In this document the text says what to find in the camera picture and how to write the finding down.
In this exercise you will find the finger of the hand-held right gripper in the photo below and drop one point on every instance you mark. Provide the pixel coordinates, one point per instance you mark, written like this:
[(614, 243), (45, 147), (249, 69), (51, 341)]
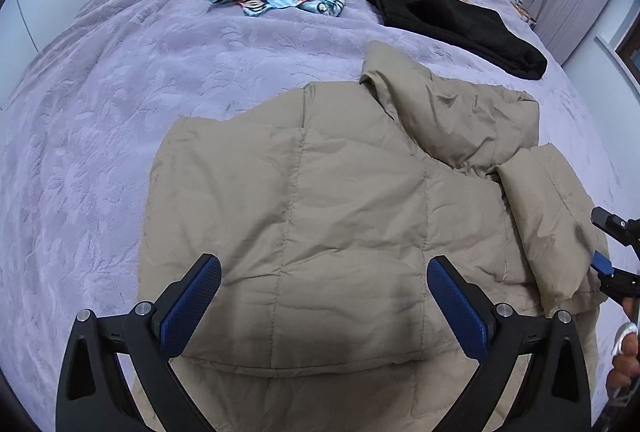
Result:
[(602, 264), (612, 222)]

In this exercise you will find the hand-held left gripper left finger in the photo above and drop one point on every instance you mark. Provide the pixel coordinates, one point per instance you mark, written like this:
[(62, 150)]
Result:
[(192, 307)]

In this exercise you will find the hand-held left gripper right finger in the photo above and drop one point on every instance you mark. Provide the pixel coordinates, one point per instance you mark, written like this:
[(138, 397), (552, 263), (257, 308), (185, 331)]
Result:
[(457, 307)]

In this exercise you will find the beige puffer jacket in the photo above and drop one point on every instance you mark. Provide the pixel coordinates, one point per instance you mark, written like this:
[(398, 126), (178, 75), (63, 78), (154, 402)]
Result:
[(325, 212)]

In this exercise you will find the person's right hand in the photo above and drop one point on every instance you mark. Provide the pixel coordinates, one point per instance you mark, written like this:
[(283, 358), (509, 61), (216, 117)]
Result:
[(624, 366)]

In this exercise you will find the purple embossed blanket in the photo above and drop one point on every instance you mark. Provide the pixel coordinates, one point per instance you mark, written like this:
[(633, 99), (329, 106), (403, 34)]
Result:
[(125, 111)]

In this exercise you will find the black fleece garment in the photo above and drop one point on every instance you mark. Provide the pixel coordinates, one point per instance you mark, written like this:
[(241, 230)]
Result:
[(450, 21)]

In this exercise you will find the dark window frame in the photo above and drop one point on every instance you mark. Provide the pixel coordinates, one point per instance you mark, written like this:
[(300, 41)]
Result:
[(631, 56)]

